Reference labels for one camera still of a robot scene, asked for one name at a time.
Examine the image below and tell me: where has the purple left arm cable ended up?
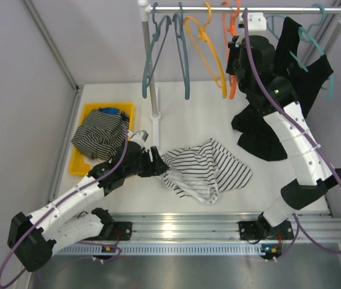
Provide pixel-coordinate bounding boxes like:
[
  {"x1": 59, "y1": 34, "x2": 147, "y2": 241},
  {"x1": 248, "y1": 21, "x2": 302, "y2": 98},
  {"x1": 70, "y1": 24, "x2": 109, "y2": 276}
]
[{"x1": 0, "y1": 126, "x2": 129, "y2": 288}]

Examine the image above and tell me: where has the white slotted cable duct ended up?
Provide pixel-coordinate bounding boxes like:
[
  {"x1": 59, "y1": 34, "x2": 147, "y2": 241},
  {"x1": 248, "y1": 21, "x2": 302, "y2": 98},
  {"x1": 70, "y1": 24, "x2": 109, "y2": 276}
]
[{"x1": 57, "y1": 243, "x2": 266, "y2": 256}]

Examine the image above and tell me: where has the orange plastic hanger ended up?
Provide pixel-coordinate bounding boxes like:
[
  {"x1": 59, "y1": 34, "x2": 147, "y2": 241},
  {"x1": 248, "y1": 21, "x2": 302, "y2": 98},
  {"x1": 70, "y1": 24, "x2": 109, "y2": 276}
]
[{"x1": 222, "y1": 1, "x2": 241, "y2": 99}]

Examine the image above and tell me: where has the yellow plastic hanger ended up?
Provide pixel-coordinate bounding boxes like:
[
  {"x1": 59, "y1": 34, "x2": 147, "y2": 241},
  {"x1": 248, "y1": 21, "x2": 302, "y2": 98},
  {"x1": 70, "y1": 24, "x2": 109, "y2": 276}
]
[{"x1": 183, "y1": 2, "x2": 227, "y2": 99}]

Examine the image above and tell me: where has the blue garment in bin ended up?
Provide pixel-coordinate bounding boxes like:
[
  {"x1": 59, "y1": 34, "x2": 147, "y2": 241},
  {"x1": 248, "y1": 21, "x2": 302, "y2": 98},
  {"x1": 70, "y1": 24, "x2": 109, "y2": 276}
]
[{"x1": 99, "y1": 107, "x2": 120, "y2": 115}]

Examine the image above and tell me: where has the grey-blue hanger outer left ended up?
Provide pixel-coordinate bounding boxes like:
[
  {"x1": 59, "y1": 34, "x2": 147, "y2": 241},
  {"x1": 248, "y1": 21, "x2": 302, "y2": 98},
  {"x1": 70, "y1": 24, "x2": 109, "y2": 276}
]
[{"x1": 141, "y1": 2, "x2": 173, "y2": 99}]

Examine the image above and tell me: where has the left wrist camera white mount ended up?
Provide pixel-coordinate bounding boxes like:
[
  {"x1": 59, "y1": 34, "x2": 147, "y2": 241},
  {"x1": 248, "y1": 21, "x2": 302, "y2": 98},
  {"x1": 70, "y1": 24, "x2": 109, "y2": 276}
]
[{"x1": 127, "y1": 130, "x2": 149, "y2": 149}]

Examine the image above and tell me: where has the black tank top hanging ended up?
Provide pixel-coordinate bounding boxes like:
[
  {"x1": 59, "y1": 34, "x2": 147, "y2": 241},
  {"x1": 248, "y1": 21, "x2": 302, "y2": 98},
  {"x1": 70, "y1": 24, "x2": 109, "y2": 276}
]
[{"x1": 232, "y1": 17, "x2": 333, "y2": 161}]

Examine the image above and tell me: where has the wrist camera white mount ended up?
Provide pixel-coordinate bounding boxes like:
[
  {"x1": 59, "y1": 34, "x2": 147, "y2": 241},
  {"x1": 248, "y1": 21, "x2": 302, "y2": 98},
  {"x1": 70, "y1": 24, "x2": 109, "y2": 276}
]
[
  {"x1": 127, "y1": 130, "x2": 149, "y2": 149},
  {"x1": 247, "y1": 12, "x2": 267, "y2": 35}
]

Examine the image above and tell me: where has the white black striped tank top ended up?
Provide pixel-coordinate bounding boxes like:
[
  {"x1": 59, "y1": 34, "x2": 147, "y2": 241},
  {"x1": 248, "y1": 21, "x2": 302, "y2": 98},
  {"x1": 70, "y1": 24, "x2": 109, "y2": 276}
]
[{"x1": 161, "y1": 138, "x2": 253, "y2": 206}]

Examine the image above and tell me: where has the white garment rack frame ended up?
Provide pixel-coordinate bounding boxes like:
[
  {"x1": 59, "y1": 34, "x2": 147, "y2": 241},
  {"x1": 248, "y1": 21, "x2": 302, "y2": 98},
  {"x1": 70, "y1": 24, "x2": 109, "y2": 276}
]
[{"x1": 138, "y1": 1, "x2": 341, "y2": 146}]

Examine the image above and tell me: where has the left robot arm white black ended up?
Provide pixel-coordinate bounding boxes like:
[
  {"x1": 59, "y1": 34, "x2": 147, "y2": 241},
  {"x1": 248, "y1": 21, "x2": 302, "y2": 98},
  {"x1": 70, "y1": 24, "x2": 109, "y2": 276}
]
[{"x1": 7, "y1": 141, "x2": 168, "y2": 272}]

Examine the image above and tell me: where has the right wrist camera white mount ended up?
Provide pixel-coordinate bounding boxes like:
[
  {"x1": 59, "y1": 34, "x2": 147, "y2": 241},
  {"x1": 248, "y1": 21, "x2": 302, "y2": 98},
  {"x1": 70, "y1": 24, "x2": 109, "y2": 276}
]
[{"x1": 247, "y1": 12, "x2": 267, "y2": 35}]

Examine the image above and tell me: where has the yellow plastic bin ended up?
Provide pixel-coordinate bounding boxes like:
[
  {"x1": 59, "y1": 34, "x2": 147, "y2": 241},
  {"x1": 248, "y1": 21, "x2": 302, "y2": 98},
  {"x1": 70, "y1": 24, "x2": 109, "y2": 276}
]
[{"x1": 69, "y1": 102, "x2": 135, "y2": 177}]

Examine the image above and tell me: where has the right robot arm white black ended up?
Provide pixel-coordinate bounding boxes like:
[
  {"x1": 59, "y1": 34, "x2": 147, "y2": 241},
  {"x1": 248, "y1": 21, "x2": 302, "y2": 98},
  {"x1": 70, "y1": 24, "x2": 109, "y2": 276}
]
[{"x1": 233, "y1": 36, "x2": 341, "y2": 240}]

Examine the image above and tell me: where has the aluminium rail base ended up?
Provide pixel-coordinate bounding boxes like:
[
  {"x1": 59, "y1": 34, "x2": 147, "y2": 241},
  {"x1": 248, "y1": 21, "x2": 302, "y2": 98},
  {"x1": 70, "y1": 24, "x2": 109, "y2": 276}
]
[{"x1": 61, "y1": 212, "x2": 341, "y2": 241}]

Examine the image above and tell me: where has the teal plastic hanger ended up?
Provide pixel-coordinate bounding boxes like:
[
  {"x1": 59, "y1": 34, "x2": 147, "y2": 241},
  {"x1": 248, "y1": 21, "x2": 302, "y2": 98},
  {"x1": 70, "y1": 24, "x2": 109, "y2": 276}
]
[{"x1": 265, "y1": 3, "x2": 336, "y2": 101}]

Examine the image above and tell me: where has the grey-blue hanger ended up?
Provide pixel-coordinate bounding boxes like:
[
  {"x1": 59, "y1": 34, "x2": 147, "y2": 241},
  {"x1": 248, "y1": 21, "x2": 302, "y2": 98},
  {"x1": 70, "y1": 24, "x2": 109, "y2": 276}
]
[
  {"x1": 141, "y1": 2, "x2": 173, "y2": 99},
  {"x1": 172, "y1": 2, "x2": 190, "y2": 100}
]

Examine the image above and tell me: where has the dark striped garment in bin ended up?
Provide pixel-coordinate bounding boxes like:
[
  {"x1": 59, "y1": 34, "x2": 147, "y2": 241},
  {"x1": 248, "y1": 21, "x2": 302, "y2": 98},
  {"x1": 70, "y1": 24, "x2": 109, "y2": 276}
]
[{"x1": 72, "y1": 110, "x2": 130, "y2": 161}]

